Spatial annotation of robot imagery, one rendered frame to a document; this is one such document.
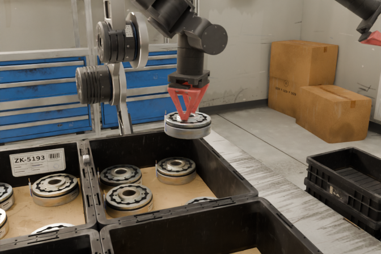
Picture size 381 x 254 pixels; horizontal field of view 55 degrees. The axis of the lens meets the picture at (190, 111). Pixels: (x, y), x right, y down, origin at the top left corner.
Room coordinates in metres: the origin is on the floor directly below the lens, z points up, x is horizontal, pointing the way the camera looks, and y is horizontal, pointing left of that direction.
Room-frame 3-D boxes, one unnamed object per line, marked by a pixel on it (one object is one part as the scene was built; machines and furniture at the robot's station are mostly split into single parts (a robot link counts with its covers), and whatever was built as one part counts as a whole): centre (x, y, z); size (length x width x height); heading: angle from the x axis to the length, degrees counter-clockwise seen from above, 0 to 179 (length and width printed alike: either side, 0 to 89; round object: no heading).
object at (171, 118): (0.77, 0.01, 1.02); 0.10 x 0.10 x 0.01
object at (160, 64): (2.79, 0.35, 0.60); 0.72 x 0.03 x 0.56; 115
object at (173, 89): (0.76, 0.01, 1.08); 0.07 x 0.07 x 0.09; 72
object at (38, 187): (0.77, 0.32, 0.86); 0.10 x 0.10 x 0.01
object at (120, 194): (0.72, 0.14, 0.86); 0.05 x 0.05 x 0.01
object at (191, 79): (0.77, 0.00, 1.15); 0.10 x 0.07 x 0.07; 162
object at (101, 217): (0.74, 0.07, 0.92); 0.40 x 0.30 x 0.02; 19
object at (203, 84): (0.78, 0.00, 1.07); 0.07 x 0.07 x 0.09; 72
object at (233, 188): (0.74, 0.07, 0.87); 0.40 x 0.30 x 0.11; 19
